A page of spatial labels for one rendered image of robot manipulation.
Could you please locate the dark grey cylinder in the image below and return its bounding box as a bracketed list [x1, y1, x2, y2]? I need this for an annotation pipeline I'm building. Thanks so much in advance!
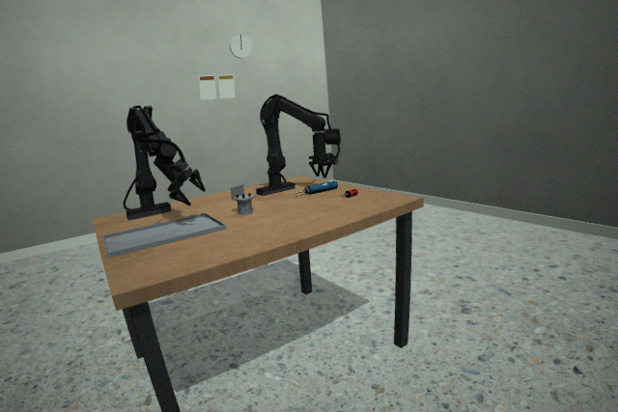
[237, 199, 253, 215]

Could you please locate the grey l-shaped metal bracket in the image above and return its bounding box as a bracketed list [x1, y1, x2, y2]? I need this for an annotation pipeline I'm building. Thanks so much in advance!
[231, 184, 256, 201]

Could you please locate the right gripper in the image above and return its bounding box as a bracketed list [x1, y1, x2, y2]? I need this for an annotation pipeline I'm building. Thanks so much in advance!
[162, 159, 206, 206]

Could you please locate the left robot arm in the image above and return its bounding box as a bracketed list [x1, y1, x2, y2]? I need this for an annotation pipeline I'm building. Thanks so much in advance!
[256, 96, 341, 192]

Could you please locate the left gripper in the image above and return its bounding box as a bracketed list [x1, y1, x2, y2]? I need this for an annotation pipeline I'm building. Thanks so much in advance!
[309, 145, 338, 178]

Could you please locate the blue electric screwdriver barrel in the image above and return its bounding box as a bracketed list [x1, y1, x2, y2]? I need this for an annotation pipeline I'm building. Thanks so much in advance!
[302, 181, 338, 194]

